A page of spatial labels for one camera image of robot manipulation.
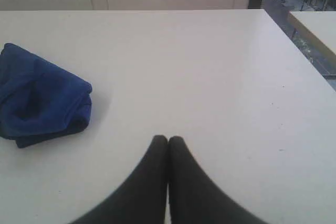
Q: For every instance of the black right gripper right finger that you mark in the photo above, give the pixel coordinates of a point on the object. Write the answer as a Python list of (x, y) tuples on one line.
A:
[(193, 197)]

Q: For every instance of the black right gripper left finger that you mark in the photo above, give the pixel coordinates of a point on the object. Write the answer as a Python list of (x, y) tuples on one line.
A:
[(141, 198)]

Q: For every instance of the blue towel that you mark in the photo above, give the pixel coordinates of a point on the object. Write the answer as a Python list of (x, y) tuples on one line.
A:
[(40, 101)]

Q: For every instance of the neighbouring white table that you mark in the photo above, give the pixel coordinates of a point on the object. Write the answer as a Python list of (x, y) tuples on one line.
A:
[(318, 27)]

